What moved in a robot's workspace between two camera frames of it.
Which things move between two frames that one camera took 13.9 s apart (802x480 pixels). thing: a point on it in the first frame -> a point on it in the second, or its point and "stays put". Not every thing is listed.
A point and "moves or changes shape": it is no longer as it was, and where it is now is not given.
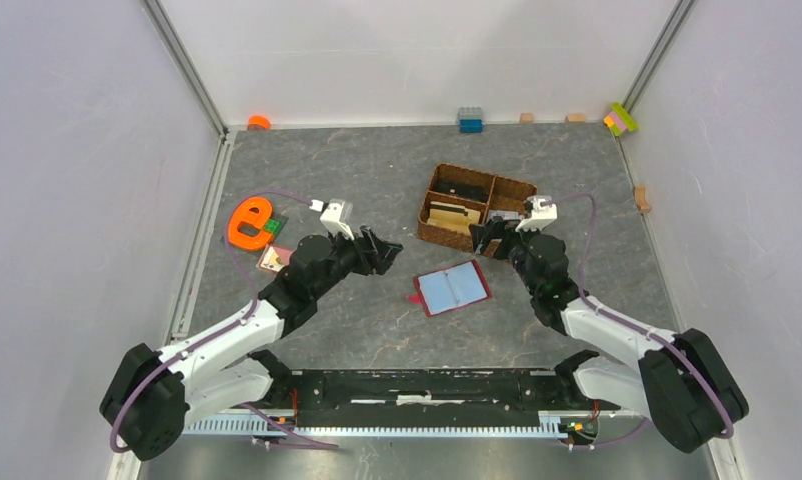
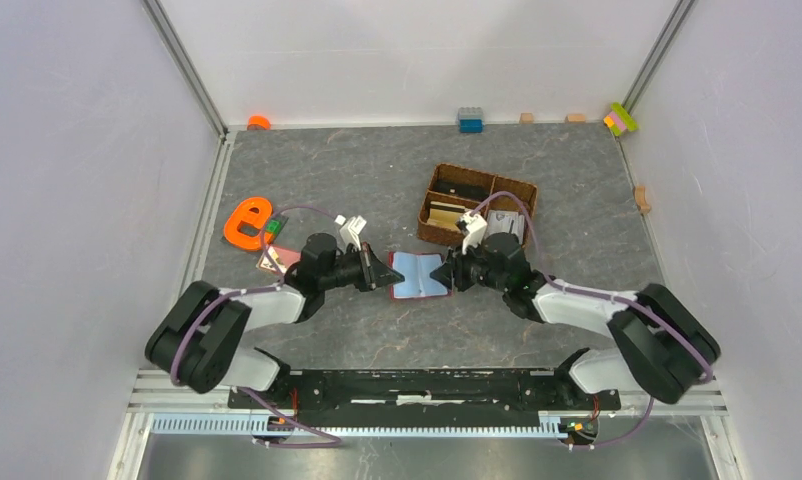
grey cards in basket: (507, 215) stays put
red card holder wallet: (450, 288) moves or changes shape
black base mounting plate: (428, 393) stays put
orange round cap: (258, 123) stays put
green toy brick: (273, 226) stays put
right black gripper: (497, 228) -> (454, 274)
